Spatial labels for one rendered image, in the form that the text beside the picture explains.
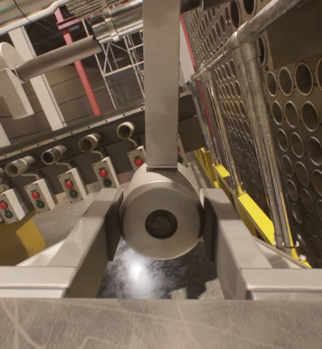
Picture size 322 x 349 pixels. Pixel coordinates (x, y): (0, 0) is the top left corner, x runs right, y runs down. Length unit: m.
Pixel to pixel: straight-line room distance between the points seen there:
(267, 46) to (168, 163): 1.54
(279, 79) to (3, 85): 2.10
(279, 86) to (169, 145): 2.43
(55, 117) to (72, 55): 7.07
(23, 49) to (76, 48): 7.46
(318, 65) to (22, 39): 7.98
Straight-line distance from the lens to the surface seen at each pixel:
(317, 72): 2.05
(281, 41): 1.69
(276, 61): 1.67
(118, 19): 1.39
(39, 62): 1.50
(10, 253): 2.38
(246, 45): 0.63
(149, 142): 0.15
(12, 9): 1.17
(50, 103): 8.50
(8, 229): 1.90
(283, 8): 0.46
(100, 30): 1.40
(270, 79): 2.83
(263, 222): 1.01
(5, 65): 1.51
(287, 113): 2.61
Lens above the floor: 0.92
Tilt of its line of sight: 15 degrees down
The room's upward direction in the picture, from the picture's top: 19 degrees counter-clockwise
